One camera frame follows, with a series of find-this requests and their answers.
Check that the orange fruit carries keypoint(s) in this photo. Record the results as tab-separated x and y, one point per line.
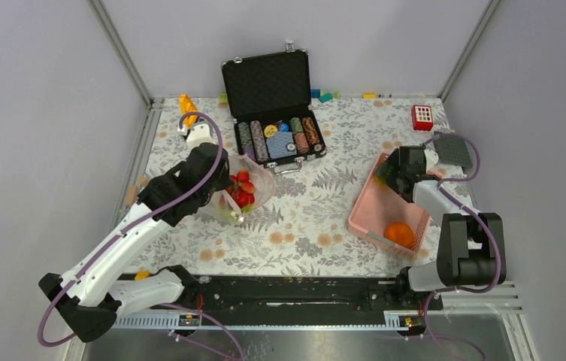
401	234

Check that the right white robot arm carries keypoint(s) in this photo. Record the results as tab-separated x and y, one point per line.
470	254

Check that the pink plastic basket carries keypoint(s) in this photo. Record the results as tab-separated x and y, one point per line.
377	207

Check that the clear pink zip bag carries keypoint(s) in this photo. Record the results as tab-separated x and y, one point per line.
260	177

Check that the grey building baseplate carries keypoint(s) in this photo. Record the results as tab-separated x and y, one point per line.
452	151

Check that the teal toy block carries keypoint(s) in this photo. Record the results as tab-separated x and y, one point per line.
326	97

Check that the wooden toy block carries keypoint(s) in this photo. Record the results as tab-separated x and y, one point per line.
131	196

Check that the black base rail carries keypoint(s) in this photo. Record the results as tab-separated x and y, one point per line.
301	301

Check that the floral tablecloth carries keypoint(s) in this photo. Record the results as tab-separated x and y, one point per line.
303	228

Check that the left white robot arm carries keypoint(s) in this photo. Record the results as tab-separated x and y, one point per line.
91	296

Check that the blue card deck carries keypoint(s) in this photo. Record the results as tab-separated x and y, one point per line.
281	145

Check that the yellow poker chip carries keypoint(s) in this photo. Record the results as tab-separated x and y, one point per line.
270	131

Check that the green celery stalk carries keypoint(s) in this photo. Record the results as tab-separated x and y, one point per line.
232	213

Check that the red grid block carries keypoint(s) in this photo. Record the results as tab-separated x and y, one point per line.
422	118

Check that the black poker chip case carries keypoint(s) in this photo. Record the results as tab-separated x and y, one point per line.
273	89

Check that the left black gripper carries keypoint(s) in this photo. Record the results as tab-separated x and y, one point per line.
225	180

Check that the yellow toy ladder cart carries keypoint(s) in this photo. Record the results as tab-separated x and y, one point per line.
188	106

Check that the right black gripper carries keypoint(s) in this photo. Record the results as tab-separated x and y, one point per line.
397	155

